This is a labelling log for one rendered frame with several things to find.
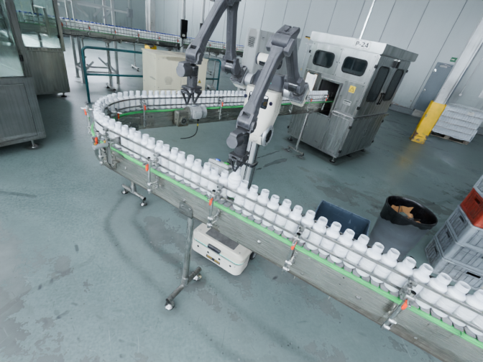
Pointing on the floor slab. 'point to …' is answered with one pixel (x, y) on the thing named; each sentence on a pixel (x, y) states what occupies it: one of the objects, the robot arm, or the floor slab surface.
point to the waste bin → (401, 225)
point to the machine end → (350, 92)
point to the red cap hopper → (80, 41)
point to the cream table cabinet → (167, 71)
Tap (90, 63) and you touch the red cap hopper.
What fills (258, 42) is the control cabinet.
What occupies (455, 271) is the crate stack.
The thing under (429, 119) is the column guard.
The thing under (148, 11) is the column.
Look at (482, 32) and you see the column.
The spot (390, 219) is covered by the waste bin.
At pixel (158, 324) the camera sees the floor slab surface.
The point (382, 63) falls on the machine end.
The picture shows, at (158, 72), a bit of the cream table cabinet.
